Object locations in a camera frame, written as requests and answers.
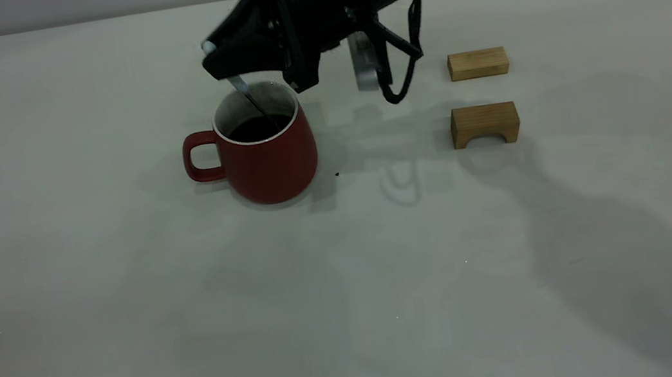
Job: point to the red ceramic mug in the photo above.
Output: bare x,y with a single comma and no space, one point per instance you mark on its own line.
269,171

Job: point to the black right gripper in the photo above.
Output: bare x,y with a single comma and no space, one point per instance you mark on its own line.
311,3

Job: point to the flat rectangular wooden block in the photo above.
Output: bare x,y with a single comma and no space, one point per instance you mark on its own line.
475,65

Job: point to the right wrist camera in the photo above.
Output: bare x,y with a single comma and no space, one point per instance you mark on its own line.
363,61

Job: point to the arched wooden block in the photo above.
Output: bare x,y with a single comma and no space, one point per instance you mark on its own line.
482,117

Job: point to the dark coffee liquid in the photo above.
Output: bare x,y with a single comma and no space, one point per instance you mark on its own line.
250,131

